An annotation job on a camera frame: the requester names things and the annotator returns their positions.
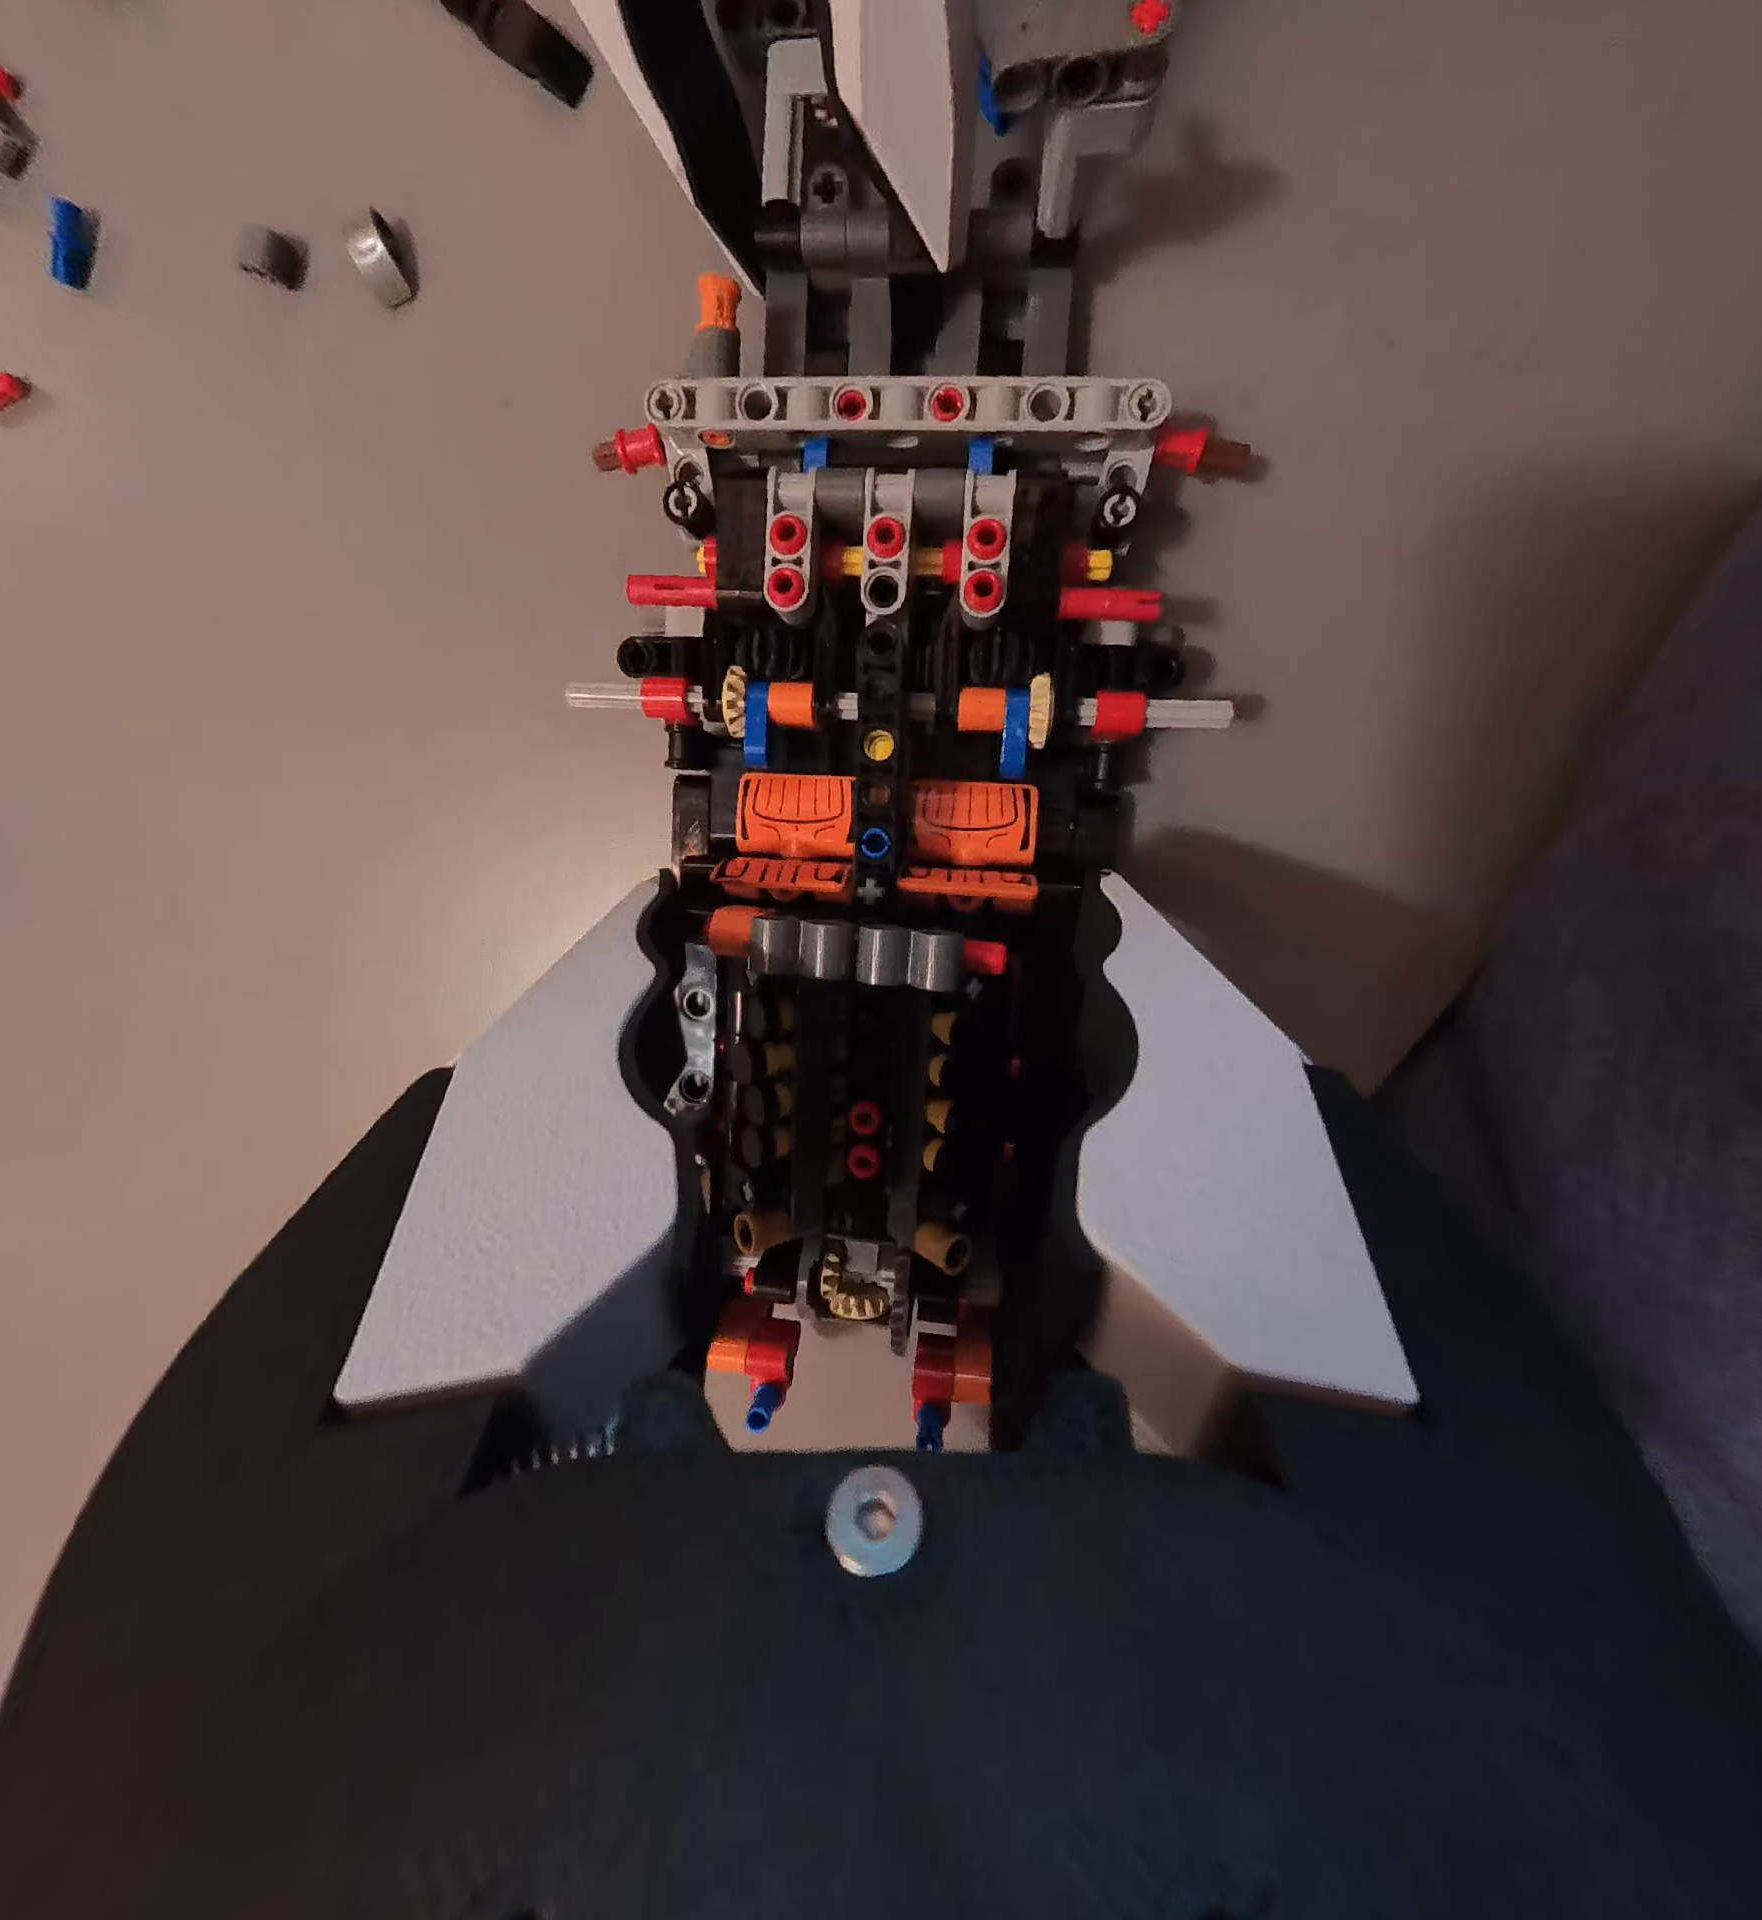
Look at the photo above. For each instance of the person's blue sweater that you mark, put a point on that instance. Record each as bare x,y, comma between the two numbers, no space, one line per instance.
1645,1050

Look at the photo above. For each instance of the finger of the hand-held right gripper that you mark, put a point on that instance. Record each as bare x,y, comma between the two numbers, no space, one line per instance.
672,106
911,106

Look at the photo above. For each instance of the long blue lego pin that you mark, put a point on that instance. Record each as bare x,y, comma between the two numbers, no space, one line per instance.
71,241

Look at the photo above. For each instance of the black lego connector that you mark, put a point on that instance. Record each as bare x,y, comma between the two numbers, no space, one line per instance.
520,44

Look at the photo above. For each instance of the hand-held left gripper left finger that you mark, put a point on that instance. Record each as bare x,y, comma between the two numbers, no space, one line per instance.
520,1200

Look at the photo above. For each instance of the orange lego pin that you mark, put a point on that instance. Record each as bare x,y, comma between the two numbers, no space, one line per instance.
717,307

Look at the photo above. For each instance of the partly built lego car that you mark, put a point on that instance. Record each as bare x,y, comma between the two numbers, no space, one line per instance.
881,825

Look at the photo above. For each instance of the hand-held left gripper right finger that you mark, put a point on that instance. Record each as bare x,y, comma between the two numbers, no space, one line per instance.
1241,1200

